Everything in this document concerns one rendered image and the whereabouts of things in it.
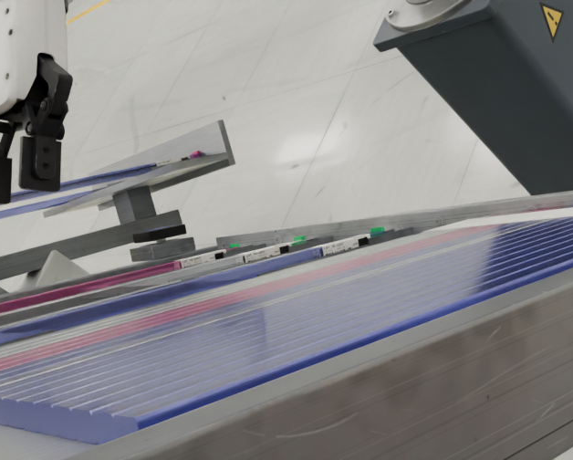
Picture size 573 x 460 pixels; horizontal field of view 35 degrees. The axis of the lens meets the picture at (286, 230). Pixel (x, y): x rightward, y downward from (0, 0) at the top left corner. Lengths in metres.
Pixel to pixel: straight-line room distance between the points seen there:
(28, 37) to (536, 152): 0.78
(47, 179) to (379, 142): 1.76
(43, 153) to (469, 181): 1.47
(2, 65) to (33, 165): 0.08
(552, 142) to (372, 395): 1.00
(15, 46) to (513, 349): 0.49
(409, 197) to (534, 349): 1.83
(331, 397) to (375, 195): 1.99
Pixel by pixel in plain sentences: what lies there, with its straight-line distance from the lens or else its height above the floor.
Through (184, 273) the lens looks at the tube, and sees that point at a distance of 0.82.
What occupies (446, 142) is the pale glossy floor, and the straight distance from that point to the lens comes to 2.21.
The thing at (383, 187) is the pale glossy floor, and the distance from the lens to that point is 2.26.
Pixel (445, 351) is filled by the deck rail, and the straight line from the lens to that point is 0.31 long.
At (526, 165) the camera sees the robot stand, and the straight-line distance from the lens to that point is 1.33.
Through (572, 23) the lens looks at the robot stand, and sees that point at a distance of 1.25.
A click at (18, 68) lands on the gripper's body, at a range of 0.72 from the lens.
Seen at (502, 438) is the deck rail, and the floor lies 0.97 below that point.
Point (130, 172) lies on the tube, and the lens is 1.21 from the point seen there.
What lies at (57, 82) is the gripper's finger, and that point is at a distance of 0.70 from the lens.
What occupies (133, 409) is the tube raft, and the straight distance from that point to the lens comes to 0.29.
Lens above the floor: 1.23
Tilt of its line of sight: 30 degrees down
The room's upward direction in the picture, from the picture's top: 50 degrees counter-clockwise
